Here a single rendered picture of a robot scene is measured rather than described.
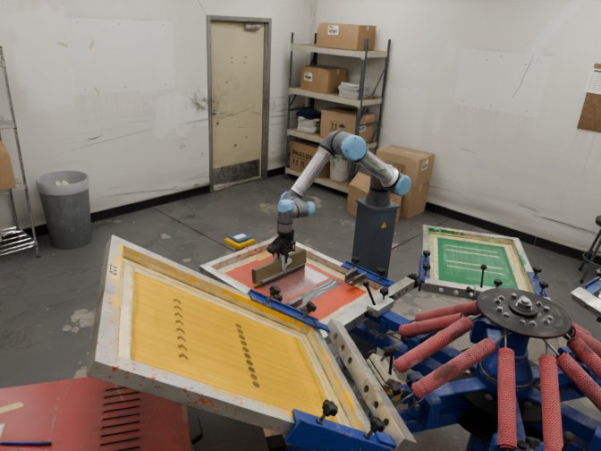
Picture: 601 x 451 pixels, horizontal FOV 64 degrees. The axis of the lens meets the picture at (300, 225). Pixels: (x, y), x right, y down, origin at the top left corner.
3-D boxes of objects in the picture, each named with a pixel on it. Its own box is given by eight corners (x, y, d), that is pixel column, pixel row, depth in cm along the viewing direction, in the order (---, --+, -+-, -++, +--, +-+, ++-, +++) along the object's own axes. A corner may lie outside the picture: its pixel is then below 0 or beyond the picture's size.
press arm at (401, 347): (264, 285, 256) (265, 276, 254) (272, 282, 260) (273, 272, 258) (490, 414, 180) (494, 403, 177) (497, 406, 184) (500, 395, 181)
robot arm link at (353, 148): (399, 174, 277) (339, 125, 243) (418, 182, 265) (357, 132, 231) (388, 192, 277) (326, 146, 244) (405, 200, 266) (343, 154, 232)
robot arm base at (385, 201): (379, 196, 294) (382, 181, 290) (395, 205, 282) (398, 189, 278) (359, 199, 287) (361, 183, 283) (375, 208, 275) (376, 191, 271)
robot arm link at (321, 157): (328, 122, 252) (274, 199, 252) (340, 126, 243) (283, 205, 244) (341, 134, 259) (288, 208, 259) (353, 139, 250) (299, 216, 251)
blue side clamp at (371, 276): (340, 275, 255) (341, 263, 252) (345, 271, 259) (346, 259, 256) (387, 297, 237) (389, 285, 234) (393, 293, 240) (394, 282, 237)
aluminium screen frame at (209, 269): (199, 272, 247) (198, 265, 246) (281, 241, 287) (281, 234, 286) (313, 343, 199) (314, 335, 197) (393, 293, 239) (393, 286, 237)
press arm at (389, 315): (368, 319, 210) (369, 309, 208) (376, 313, 214) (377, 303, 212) (402, 336, 199) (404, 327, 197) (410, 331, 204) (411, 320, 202)
